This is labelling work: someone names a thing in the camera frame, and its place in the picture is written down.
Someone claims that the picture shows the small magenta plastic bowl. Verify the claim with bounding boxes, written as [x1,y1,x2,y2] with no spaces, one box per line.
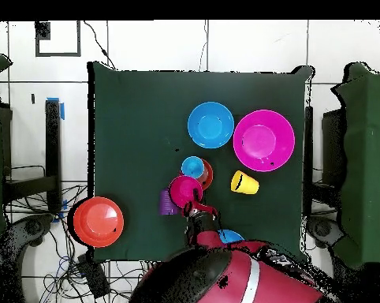
[168,175,204,208]

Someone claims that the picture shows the small red-orange plastic bowl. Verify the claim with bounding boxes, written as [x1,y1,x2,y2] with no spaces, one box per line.
[179,158,214,191]

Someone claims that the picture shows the blue plastic cup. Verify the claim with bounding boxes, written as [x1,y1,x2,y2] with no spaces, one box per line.
[181,155,206,180]

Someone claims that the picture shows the purple ribbed plastic cup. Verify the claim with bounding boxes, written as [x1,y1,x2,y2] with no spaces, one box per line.
[158,188,182,216]

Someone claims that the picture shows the blue plastic bowl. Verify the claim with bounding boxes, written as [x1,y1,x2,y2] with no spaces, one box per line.
[187,101,235,150]
[217,229,245,245]

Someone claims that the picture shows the large orange plastic bowl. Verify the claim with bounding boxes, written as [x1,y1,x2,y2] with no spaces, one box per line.
[72,196,125,249]

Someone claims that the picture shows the yellow plastic cup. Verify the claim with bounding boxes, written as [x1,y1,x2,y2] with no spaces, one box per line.
[229,170,260,196]

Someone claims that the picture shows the large pink plastic bowl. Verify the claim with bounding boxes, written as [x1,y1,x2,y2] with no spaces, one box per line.
[233,109,296,173]

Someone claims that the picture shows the dark green tablecloth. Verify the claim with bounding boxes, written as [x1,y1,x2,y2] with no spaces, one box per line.
[87,61,314,266]

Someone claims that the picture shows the black floor box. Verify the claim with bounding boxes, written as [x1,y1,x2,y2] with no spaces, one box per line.
[75,253,111,299]

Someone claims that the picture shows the blue tape strip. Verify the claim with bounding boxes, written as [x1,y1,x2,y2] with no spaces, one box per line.
[46,96,65,121]

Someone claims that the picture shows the tangle of floor cables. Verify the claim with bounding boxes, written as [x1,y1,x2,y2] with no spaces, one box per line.
[6,182,147,303]

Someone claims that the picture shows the black metal frame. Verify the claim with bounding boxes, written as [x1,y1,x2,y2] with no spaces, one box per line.
[304,106,347,219]
[0,99,62,215]

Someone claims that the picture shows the thin black floor cable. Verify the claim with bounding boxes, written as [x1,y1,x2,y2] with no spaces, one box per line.
[83,21,117,69]

